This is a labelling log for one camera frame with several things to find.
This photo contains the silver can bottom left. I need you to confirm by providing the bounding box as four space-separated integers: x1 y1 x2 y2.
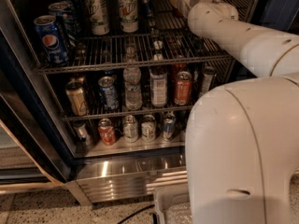
73 120 93 146

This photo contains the front blue pepsi can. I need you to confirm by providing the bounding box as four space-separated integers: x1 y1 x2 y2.
34 15 69 65

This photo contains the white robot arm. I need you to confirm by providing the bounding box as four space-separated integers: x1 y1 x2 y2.
176 0 299 224

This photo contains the clear water bottle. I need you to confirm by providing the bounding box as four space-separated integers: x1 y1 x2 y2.
123 46 142 110

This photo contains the top wire shelf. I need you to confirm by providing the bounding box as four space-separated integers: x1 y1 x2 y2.
39 0 233 74

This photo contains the black cable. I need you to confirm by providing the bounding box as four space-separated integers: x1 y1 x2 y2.
116 203 156 224

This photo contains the orange can middle shelf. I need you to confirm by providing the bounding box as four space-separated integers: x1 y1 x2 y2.
174 71 192 105

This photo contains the white can bottom shelf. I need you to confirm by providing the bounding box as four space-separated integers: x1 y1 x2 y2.
122 115 138 143

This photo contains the gold can middle shelf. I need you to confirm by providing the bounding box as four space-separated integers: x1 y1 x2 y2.
65 81 89 116

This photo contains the silver slim can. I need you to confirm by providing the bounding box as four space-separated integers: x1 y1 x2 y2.
199 65 217 96

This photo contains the stainless steel fridge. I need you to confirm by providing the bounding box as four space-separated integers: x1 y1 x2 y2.
0 0 299 207

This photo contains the middle wire shelf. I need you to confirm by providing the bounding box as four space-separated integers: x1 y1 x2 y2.
46 59 233 122

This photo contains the blue silver can bottom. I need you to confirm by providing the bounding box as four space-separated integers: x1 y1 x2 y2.
163 112 176 140

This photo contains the left white 7up can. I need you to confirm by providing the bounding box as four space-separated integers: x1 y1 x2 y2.
86 0 110 35

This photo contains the open fridge door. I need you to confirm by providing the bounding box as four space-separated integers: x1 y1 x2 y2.
0 34 70 193

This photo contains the red can bottom shelf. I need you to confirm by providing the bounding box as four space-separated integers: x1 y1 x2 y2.
98 119 116 146

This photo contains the right white 7up can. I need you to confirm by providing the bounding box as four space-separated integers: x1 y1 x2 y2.
118 0 138 33

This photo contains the white green can bottom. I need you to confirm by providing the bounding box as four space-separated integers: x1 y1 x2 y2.
141 115 156 142

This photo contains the wire shelf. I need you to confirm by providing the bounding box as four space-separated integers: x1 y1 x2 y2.
46 59 233 122
39 0 233 74

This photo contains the white 7up can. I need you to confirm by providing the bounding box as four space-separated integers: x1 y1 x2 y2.
86 0 110 35
118 0 138 33

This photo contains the white plastic bin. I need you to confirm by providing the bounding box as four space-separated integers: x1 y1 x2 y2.
153 184 192 224

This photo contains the blue can middle shelf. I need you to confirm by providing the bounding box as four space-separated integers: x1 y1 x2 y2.
98 77 119 110

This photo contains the white label bottle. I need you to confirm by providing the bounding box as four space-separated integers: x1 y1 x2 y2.
149 65 167 107

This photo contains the tall blue silver can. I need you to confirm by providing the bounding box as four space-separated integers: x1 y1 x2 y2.
141 0 154 19

